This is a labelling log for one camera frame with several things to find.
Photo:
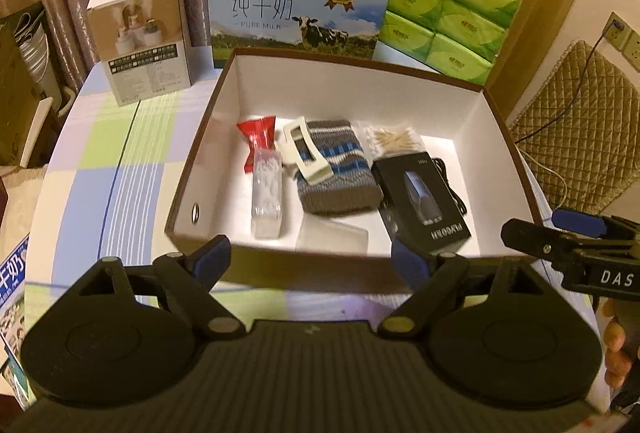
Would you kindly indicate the cardboard boxes stack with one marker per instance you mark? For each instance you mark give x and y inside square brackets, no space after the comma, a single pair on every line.
[30,94]

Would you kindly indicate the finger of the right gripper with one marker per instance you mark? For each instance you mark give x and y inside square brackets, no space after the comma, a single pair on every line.
[579,223]
[541,242]

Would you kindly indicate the red candy wrapper packet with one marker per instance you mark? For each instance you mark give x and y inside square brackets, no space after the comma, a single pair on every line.
[259,134]

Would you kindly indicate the green tissue pack bundle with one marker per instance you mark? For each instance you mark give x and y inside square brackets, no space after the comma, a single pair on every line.
[458,38]

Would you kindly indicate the clear plastic floss pack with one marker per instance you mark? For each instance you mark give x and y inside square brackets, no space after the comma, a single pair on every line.
[267,195]

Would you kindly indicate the wall power socket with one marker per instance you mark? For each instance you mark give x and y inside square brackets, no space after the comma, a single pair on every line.
[623,38]

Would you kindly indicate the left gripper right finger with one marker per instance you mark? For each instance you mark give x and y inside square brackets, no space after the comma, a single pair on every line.
[415,269]

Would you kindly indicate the quilted olive chair cover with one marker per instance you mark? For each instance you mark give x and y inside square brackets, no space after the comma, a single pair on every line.
[580,132]

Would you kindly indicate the person right hand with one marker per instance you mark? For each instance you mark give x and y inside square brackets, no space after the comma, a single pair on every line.
[617,363]

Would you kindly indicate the flat milk carton packaging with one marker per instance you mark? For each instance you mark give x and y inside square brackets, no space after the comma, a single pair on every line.
[12,324]

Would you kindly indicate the cotton swabs plastic bag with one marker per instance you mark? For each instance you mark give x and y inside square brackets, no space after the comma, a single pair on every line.
[382,142]

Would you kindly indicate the black shaver product box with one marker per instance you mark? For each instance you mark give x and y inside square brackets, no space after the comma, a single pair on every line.
[418,207]

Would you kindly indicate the white hair claw clip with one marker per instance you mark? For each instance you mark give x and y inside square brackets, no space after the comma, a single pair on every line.
[297,149]

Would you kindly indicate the brown cardboard storage box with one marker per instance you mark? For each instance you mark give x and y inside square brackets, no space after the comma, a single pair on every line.
[457,121]

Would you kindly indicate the white humidifier product box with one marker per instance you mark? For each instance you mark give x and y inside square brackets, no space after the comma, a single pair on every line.
[142,47]

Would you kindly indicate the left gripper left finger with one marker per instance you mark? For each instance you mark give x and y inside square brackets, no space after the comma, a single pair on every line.
[199,270]

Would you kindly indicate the clear plastic cylinder case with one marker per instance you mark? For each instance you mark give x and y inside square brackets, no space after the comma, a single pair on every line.
[325,236]

